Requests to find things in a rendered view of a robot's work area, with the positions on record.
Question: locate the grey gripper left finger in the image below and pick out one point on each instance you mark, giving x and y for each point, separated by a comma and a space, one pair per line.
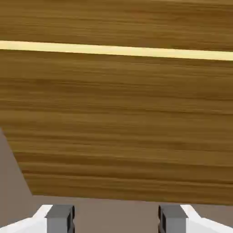
58, 218

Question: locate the wooden cabinet door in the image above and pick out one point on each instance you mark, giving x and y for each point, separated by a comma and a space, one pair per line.
116, 127
116, 20

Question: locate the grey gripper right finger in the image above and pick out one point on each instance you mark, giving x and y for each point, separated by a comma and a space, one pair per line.
173, 218

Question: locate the wooden cabinet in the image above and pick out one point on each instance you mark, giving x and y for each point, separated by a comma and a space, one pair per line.
116, 51

